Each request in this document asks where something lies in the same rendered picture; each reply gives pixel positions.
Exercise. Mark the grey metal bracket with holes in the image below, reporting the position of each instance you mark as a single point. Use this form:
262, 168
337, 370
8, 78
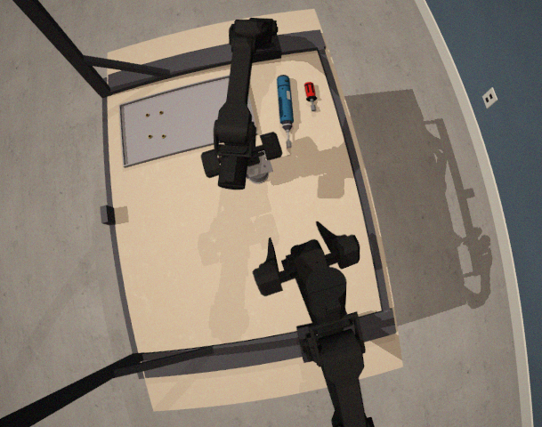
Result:
259, 169

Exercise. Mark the blue cordless screwdriver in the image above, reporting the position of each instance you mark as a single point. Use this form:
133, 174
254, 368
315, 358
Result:
286, 117

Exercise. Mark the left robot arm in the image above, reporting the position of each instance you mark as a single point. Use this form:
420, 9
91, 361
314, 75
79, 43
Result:
234, 123

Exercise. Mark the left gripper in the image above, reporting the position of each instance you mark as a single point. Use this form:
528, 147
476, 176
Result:
271, 146

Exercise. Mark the grey cylindrical module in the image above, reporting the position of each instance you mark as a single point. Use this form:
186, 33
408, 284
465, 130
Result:
260, 178

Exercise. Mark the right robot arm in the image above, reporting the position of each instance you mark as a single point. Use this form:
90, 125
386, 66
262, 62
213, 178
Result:
338, 354

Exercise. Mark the red-handled screwdriver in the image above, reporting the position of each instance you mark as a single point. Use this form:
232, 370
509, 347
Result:
310, 93

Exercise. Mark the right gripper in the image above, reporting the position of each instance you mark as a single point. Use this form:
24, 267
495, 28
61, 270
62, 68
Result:
347, 253

